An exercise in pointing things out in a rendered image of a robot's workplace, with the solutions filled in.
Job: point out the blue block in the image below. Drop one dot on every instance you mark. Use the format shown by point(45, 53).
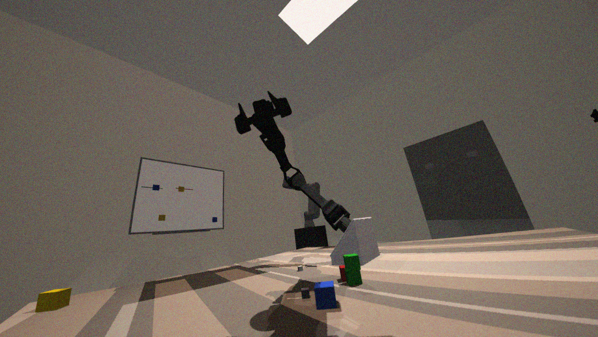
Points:
point(325, 295)

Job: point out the green block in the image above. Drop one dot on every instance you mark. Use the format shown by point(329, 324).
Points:
point(353, 277)
point(352, 262)

